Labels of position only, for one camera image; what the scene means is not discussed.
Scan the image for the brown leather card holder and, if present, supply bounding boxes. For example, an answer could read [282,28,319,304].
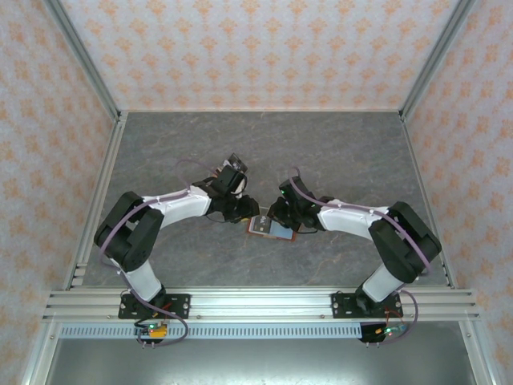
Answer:
[245,214,298,242]

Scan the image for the grey metal panel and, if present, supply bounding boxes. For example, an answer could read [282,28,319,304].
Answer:
[43,338,478,385]

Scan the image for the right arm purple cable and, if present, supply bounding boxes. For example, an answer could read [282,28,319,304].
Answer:
[290,166,434,346]

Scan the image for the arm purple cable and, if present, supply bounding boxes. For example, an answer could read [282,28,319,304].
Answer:
[290,166,434,346]
[99,159,217,348]

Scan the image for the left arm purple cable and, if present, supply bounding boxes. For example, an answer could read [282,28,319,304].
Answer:
[99,159,217,348]

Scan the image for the aluminium mounting rail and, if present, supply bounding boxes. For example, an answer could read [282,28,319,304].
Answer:
[42,286,480,322]

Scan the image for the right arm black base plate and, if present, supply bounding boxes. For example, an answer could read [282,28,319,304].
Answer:
[330,292,402,320]

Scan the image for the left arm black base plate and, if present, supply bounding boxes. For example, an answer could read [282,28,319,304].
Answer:
[118,294,192,320]

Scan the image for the slotted grey cable duct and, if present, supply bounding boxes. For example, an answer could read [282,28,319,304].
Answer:
[59,323,414,340]

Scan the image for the aluminium side rail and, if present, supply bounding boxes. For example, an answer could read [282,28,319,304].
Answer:
[63,111,128,290]
[399,111,458,290]

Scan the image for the aluminium frame post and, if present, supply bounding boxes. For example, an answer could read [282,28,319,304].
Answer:
[42,0,121,121]
[400,0,478,121]

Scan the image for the aluminium frame leg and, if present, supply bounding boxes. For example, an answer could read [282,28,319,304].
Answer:
[458,320,496,385]
[19,320,61,385]

